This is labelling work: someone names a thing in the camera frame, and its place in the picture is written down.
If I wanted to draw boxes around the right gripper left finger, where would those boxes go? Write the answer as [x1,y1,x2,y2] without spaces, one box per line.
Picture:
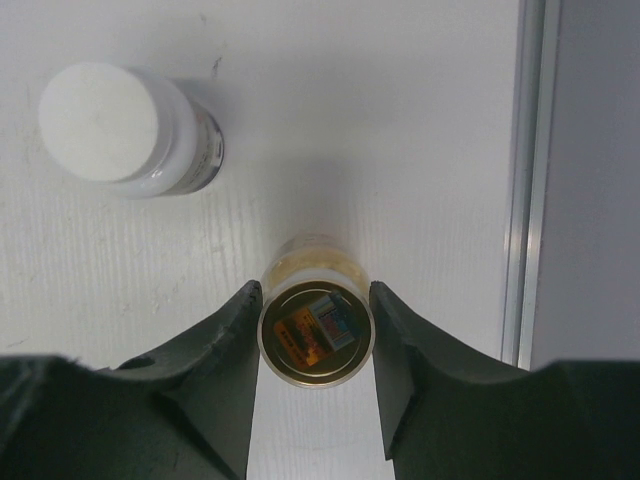
[1,281,262,479]

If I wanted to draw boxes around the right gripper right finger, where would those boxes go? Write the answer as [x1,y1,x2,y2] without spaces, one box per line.
[370,282,639,479]

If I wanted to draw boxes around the clear bottle yellow capsules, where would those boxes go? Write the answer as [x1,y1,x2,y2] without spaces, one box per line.
[257,233,376,388]

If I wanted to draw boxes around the white pill bottle blue label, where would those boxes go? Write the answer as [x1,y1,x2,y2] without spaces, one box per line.
[38,62,225,198]

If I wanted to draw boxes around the right aluminium frame post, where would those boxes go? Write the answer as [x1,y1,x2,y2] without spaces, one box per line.
[500,1,562,370]

